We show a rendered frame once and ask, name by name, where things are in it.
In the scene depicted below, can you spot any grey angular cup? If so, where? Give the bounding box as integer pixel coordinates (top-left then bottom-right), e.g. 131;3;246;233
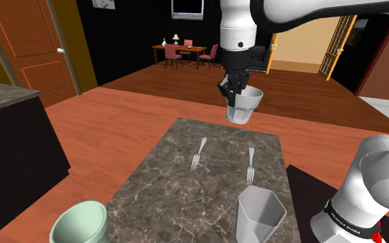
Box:
236;185;288;243

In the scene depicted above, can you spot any white faceted cup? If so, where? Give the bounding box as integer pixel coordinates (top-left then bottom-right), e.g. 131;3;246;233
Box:
225;85;265;125

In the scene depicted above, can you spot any silver fork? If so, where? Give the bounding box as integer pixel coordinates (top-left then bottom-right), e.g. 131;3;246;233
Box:
246;146;256;186
190;137;208;171

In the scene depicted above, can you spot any dark robot stand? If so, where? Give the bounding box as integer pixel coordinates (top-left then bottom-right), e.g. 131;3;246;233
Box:
285;164;389;243

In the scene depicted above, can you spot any dark marble table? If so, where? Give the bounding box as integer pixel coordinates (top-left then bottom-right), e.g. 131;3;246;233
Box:
104;117;303;243

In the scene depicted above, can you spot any black counter with grey top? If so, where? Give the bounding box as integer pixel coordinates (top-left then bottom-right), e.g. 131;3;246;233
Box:
0;81;72;243

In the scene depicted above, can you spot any white-framed dark window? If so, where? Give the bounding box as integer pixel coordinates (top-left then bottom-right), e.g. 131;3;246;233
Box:
171;0;205;21

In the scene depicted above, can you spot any wooden dining table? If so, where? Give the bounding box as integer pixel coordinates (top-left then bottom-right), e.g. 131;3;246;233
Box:
151;33;209;70

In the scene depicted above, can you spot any red dining chair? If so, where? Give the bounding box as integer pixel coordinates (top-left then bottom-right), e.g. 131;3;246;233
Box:
179;39;194;64
198;43;220;70
164;43;184;70

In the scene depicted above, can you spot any yellow glazed door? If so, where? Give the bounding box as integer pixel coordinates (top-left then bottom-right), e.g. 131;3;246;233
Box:
317;14;358;82
265;32;280;75

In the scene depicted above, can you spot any wall picture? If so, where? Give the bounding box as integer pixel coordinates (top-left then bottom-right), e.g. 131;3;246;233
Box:
91;0;117;10

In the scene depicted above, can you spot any reddish brown door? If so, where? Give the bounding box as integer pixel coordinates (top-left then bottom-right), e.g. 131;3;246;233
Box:
353;16;389;102

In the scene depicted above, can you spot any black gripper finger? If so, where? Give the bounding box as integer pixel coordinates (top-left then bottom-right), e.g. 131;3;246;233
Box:
232;75;249;96
217;74;236;106

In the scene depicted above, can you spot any orange-brown panel door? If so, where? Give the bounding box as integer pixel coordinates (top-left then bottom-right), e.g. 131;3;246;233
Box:
0;0;82;108

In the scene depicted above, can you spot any pale green cup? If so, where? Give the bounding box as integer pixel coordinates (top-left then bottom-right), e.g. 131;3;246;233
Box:
48;200;111;243

